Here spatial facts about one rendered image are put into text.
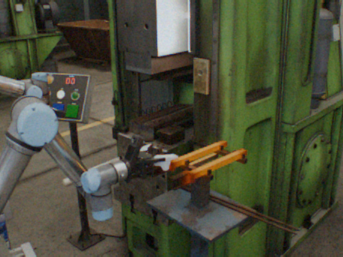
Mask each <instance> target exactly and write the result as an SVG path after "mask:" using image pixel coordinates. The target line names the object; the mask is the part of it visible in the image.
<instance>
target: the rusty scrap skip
mask: <svg viewBox="0 0 343 257"><path fill-rule="evenodd" d="M57 26H58V28H59V30H60V31H61V32H63V35H64V38H65V39H66V40H67V42H68V43H69V44H70V46H71V48H72V49H73V51H74V52H75V54H76V55H77V56H79V57H78V61H82V62H85V61H87V62H92V63H96V64H98V63H99V65H102V66H107V65H111V44H110V33H109V28H110V23H109V21H104V20H89V21H83V22H74V23H58V25H57ZM97 59H99V60H97Z"/></svg>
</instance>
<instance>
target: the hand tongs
mask: <svg viewBox="0 0 343 257"><path fill-rule="evenodd" d="M181 189H184V190H185V191H188V192H191V185H189V184H188V185H185V186H182V187H181ZM210 196H211V197H212V198H211V197H210V200H212V201H213V202H217V203H218V204H220V205H223V206H225V207H230V208H231V209H233V210H237V211H238V212H240V213H244V214H245V215H248V216H251V217H253V218H254V219H258V220H260V221H262V222H265V223H268V224H269V225H273V226H274V227H278V228H280V229H282V230H285V231H288V232H290V233H292V234H297V231H300V228H297V227H295V226H291V225H290V224H287V223H284V222H282V221H278V220H277V219H275V218H271V217H269V216H266V215H263V214H262V213H258V212H256V211H254V210H251V209H248V208H247V207H242V206H241V205H239V204H235V203H233V202H231V201H227V200H226V199H224V198H220V197H218V196H216V195H212V194H210ZM214 198H217V199H219V200H221V201H218V200H216V199H214ZM222 201H225V202H226V203H228V204H225V203H223V202H222ZM229 204H232V205H234V206H236V207H240V208H241V209H243V210H247V211H249V212H251V213H255V214H256V215H258V216H262V217H264V218H266V219H269V220H271V221H275V222H277V223H278V224H282V225H284V226H287V227H289V228H291V229H295V230H297V231H296V232H295V231H293V230H291V229H288V228H285V227H282V226H280V225H278V224H274V223H273V222H270V221H268V220H266V219H262V218H260V217H258V216H254V215H253V214H251V213H247V212H245V211H243V210H239V209H238V208H236V207H233V206H230V205H229Z"/></svg>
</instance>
